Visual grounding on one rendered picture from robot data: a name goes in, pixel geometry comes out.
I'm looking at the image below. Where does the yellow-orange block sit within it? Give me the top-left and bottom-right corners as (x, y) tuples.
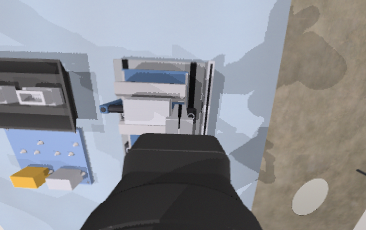
(9, 166), (50, 189)

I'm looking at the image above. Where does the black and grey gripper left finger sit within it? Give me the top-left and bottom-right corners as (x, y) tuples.
(165, 104), (180, 134)

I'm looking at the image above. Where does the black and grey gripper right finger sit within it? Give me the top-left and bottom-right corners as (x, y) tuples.
(179, 104), (193, 134)

